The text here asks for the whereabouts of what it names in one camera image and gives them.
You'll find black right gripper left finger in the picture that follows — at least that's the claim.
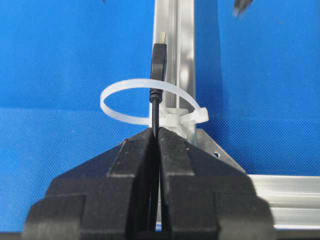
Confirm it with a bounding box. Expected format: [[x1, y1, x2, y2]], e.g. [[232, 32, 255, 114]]
[[22, 128, 158, 240]]

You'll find silver lower corner bracket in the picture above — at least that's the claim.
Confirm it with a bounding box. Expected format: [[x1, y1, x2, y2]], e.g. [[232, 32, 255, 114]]
[[196, 128, 246, 173]]

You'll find aluminium extrusion vertical rail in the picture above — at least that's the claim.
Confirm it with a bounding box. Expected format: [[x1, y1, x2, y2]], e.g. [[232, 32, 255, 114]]
[[153, 0, 196, 98]]

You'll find aluminium extrusion lower rail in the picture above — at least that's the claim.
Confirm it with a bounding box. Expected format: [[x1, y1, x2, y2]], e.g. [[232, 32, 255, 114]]
[[249, 174, 320, 231]]

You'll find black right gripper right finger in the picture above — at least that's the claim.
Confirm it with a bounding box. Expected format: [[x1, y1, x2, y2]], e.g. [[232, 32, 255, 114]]
[[158, 128, 277, 240]]

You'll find white zip tie mount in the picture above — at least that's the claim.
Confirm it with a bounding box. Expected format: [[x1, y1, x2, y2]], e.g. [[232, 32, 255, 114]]
[[159, 107, 195, 129]]

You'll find black USB cable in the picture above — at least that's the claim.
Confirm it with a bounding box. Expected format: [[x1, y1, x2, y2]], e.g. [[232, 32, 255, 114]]
[[148, 31, 168, 141]]

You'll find white zip tie loop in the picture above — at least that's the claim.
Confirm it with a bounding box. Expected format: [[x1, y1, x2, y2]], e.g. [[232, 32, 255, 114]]
[[99, 78, 209, 126]]

